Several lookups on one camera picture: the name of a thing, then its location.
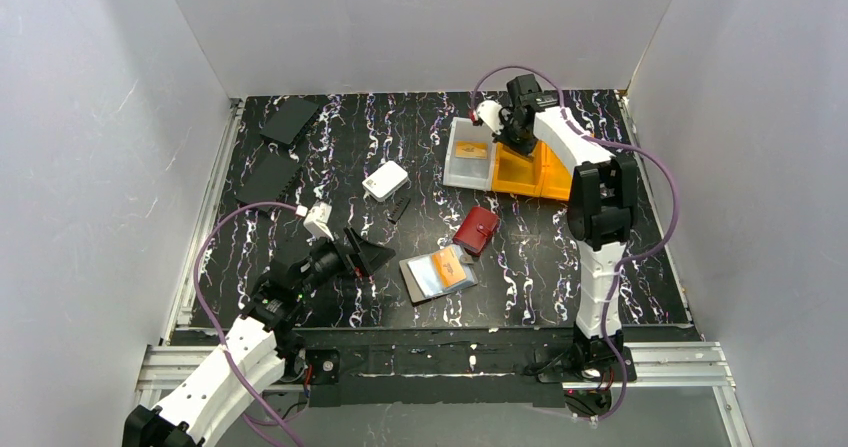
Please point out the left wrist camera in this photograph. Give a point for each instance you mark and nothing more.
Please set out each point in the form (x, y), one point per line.
(316, 221)

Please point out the aluminium frame rail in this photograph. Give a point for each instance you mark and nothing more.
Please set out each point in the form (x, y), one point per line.
(180, 311)

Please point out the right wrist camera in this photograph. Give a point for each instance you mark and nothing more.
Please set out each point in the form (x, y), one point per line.
(487, 113)

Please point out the black ridged block far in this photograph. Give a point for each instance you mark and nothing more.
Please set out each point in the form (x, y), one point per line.
(289, 122)

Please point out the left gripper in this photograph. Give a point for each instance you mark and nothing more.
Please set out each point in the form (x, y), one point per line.
(354, 255)

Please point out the red card holder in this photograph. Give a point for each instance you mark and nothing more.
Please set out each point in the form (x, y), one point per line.
(476, 230)

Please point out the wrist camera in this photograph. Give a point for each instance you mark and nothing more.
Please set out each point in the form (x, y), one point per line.
(316, 221)
(487, 113)

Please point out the orange plastic bin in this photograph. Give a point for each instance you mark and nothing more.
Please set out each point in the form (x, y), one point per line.
(517, 174)
(556, 180)

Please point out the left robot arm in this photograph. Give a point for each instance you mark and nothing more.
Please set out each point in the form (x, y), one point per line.
(255, 352)

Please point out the black base bar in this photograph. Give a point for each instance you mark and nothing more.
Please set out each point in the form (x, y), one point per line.
(449, 366)

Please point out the black ridged block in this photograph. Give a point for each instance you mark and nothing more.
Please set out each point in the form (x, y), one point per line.
(270, 180)
(289, 122)

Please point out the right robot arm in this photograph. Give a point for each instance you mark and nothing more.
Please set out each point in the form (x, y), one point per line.
(602, 192)

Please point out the black comb piece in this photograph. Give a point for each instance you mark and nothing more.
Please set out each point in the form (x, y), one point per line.
(398, 209)

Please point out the white box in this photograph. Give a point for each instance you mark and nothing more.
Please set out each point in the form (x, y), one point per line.
(385, 181)

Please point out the gold credit card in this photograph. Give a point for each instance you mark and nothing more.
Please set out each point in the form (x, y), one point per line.
(471, 150)
(449, 268)

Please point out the white plastic bin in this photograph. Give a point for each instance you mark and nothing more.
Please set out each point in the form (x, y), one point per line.
(468, 173)

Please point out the black ridged block near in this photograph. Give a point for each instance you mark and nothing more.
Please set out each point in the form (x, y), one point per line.
(270, 180)

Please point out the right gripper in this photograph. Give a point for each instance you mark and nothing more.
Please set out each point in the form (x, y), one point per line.
(520, 139)

